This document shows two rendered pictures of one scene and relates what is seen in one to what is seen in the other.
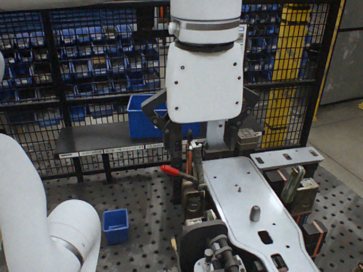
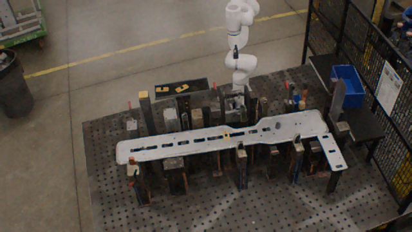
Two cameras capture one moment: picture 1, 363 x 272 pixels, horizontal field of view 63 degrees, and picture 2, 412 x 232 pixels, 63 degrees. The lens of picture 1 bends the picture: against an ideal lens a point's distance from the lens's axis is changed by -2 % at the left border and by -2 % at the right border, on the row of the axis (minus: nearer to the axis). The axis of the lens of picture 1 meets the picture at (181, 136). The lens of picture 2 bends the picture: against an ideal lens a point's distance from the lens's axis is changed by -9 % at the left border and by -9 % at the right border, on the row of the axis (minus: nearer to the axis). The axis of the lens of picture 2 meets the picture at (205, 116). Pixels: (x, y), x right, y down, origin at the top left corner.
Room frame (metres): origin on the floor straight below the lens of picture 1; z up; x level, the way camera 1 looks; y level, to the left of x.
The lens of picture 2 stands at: (0.40, -1.83, 2.77)
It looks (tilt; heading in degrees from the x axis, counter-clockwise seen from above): 46 degrees down; 97
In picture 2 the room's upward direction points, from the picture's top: 5 degrees counter-clockwise
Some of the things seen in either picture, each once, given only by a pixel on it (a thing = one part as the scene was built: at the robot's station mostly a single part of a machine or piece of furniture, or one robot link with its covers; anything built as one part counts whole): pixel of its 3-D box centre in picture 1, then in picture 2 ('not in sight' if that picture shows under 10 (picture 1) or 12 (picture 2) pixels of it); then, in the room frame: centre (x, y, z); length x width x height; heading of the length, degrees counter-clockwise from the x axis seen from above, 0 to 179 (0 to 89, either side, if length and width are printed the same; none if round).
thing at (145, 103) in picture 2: not in sight; (149, 118); (-0.22, -0.07, 0.92); 0.08 x 0.08 x 0.44; 12
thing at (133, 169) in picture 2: not in sight; (139, 184); (-0.21, -0.60, 0.88); 0.15 x 0.11 x 0.36; 102
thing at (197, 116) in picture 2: not in sight; (199, 133); (0.14, -0.18, 0.89); 0.13 x 0.11 x 0.38; 102
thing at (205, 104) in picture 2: not in sight; (206, 124); (0.19, -0.11, 0.90); 0.05 x 0.05 x 0.40; 12
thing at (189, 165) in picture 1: (188, 189); (301, 111); (0.85, -0.03, 0.95); 0.03 x 0.01 x 0.50; 12
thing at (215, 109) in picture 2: not in sight; (216, 125); (0.26, -0.11, 0.89); 0.13 x 0.11 x 0.38; 102
